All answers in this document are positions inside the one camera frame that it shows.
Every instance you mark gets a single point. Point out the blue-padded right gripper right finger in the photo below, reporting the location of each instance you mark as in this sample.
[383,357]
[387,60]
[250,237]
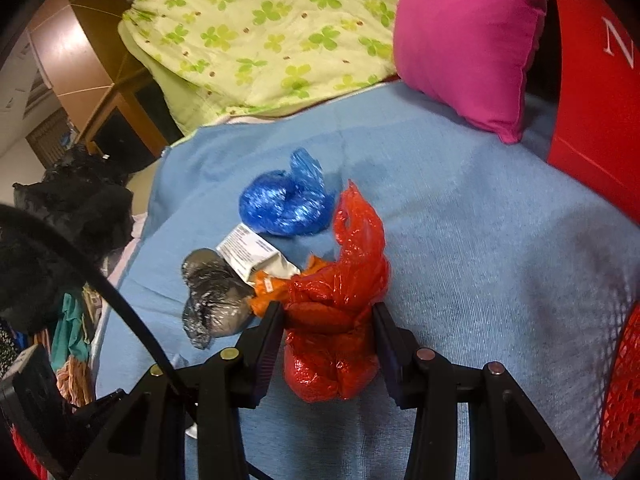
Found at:
[391,351]

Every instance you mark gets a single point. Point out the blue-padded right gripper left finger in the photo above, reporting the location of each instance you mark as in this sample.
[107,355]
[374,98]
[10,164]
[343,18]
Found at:
[264,350]

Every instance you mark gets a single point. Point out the red knotted plastic bag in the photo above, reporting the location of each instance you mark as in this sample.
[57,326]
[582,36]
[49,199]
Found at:
[328,353]

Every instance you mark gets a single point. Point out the orange snack wrapper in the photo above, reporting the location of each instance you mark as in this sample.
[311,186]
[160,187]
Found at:
[269,288]

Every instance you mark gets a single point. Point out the grey crumpled plastic bag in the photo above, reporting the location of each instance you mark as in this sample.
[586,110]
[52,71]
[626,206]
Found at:
[219,301]

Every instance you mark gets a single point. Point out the white printed paper packet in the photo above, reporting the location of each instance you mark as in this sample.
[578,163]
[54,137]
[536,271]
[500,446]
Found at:
[248,253]

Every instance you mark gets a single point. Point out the light blue blanket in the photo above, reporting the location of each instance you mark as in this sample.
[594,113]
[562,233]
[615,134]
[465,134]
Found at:
[495,255]

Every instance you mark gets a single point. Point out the blue crumpled plastic bag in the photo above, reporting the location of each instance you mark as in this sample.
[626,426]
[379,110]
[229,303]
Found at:
[288,203]

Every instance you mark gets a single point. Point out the teal garment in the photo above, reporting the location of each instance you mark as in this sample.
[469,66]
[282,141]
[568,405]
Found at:
[69,337]

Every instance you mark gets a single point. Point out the black puffy jacket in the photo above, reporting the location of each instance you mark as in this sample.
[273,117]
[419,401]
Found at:
[84,197]

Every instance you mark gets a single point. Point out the red mesh plastic basket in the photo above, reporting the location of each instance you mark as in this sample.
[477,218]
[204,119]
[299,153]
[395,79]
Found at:
[619,431]

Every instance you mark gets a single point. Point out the brown wooden cabinet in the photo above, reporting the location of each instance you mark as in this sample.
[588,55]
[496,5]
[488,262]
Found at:
[91,72]

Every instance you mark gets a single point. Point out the red Nilrich paper bag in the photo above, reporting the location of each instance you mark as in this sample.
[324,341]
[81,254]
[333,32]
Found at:
[596,135]

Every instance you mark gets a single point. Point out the green clover pattern quilt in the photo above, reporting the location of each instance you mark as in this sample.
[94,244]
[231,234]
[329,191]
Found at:
[219,59]

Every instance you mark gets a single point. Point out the magenta pillow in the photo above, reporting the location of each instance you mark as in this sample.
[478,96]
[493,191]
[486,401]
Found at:
[472,55]

